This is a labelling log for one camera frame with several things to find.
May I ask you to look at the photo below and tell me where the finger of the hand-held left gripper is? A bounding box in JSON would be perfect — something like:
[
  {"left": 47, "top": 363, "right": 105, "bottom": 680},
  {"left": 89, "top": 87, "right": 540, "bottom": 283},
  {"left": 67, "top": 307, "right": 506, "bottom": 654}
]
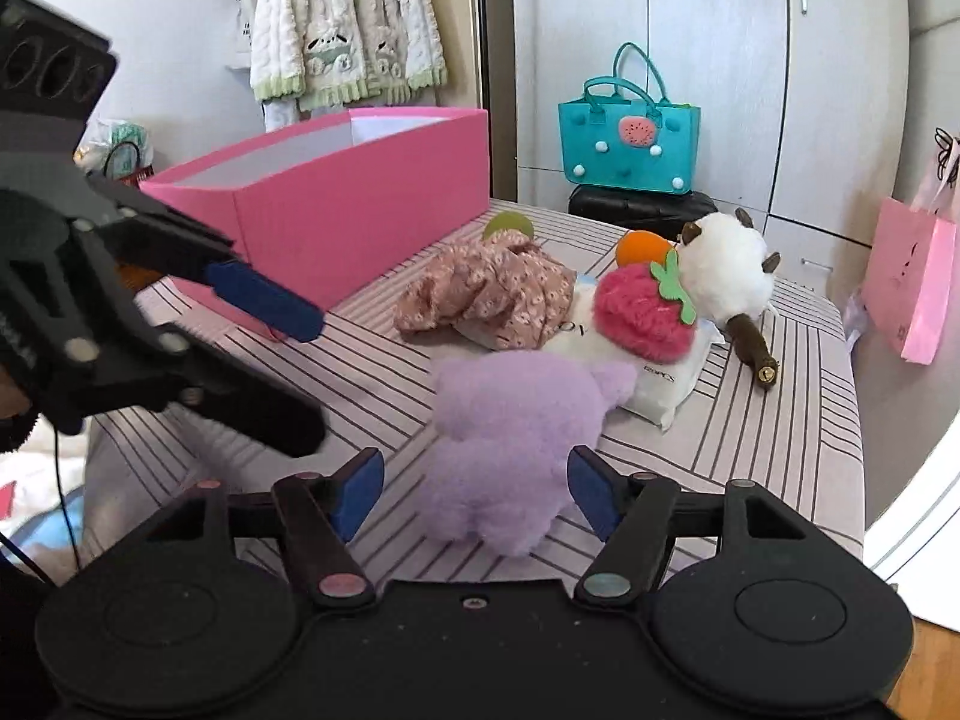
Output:
[
  {"left": 90, "top": 176, "right": 326, "bottom": 344},
  {"left": 146, "top": 322, "right": 329, "bottom": 460}
]

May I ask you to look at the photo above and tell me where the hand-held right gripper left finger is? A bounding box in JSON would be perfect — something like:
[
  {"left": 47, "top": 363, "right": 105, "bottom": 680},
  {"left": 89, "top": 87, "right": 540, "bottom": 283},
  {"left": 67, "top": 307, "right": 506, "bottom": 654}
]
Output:
[{"left": 142, "top": 448, "right": 386, "bottom": 612}]

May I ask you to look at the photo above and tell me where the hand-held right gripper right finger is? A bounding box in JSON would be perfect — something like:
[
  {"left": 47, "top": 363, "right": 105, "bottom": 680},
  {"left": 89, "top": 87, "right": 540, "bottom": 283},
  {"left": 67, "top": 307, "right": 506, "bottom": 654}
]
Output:
[{"left": 568, "top": 446, "right": 815, "bottom": 605}]

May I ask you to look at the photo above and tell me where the purple plush toy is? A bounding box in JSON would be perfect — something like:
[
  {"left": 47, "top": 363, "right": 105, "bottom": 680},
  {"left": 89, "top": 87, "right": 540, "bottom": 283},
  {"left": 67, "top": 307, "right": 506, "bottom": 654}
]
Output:
[{"left": 415, "top": 350, "right": 638, "bottom": 558}]

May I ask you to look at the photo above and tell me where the pink cardboard box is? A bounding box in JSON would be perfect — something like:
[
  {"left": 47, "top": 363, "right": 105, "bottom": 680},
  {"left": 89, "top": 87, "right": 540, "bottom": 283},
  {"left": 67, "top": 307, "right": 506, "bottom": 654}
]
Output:
[{"left": 137, "top": 106, "right": 491, "bottom": 342}]

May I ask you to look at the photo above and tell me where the pink strawberry plush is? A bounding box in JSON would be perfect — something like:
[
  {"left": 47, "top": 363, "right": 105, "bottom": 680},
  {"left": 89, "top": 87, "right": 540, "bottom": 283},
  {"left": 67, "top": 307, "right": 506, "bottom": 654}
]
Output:
[{"left": 594, "top": 247, "right": 701, "bottom": 357}]

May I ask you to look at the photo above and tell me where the floral fabric cloth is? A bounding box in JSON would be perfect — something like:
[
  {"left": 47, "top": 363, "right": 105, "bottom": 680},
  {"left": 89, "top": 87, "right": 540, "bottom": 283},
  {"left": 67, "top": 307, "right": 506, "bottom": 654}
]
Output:
[{"left": 394, "top": 229, "right": 578, "bottom": 352}]

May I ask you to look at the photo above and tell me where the green plush ball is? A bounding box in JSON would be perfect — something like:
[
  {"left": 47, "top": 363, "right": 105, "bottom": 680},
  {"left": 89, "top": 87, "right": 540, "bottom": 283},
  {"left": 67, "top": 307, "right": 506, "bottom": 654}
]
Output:
[{"left": 482, "top": 212, "right": 537, "bottom": 242}]

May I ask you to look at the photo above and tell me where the white cat plush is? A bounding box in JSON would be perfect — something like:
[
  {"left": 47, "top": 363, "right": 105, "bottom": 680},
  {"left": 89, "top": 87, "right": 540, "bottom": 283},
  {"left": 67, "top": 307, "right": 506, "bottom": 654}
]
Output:
[{"left": 675, "top": 208, "right": 781, "bottom": 393}]

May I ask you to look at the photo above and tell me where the plastic bag of clutter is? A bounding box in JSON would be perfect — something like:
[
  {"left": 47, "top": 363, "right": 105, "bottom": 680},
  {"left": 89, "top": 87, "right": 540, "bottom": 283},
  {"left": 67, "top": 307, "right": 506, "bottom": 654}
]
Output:
[{"left": 73, "top": 118, "right": 156, "bottom": 190}]

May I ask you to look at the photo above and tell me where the striped table cover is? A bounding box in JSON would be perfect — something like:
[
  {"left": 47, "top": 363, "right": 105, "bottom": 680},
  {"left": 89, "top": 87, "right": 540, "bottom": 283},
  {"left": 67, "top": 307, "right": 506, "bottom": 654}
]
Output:
[{"left": 82, "top": 197, "right": 867, "bottom": 593}]

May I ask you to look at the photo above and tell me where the orange plush ball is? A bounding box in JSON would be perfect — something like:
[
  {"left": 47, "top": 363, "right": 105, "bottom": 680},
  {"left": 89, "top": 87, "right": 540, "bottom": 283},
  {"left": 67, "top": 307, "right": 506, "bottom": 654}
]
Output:
[{"left": 615, "top": 231, "right": 676, "bottom": 269}]

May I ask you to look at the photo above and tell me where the white canvas bag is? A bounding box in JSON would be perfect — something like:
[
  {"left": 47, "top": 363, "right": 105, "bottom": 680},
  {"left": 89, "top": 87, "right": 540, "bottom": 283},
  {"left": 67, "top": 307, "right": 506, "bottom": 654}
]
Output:
[{"left": 223, "top": 0, "right": 257, "bottom": 74}]

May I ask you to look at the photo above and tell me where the black suitcase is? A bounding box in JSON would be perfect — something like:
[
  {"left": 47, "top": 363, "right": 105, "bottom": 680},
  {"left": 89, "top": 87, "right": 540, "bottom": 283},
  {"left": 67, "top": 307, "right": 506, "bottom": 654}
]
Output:
[{"left": 568, "top": 184, "right": 719, "bottom": 231}]

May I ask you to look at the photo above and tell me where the white fluffy cardigan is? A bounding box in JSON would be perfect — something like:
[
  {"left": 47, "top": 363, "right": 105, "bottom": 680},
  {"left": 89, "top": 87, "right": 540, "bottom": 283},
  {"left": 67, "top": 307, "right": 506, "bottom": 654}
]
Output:
[{"left": 247, "top": 0, "right": 449, "bottom": 132}]

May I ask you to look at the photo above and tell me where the teal tote bag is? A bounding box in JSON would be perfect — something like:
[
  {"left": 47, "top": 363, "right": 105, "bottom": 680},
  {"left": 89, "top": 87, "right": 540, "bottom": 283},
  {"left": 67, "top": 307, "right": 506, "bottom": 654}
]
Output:
[{"left": 556, "top": 43, "right": 702, "bottom": 196}]

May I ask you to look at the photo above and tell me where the pink paper bag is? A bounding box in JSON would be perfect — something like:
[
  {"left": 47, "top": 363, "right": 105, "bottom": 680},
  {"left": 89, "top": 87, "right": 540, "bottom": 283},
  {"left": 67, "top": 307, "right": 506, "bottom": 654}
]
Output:
[{"left": 860, "top": 127, "right": 960, "bottom": 366}]

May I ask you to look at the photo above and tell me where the grey wardrobe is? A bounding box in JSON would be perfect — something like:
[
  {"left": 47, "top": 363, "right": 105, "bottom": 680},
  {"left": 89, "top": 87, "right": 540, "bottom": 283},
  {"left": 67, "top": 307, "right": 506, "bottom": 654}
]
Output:
[{"left": 510, "top": 0, "right": 960, "bottom": 293}]

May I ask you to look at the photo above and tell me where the black cable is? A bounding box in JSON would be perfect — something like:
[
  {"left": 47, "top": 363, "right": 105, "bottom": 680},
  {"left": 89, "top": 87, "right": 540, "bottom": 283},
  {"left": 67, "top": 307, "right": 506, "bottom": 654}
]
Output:
[{"left": 0, "top": 427, "right": 85, "bottom": 586}]

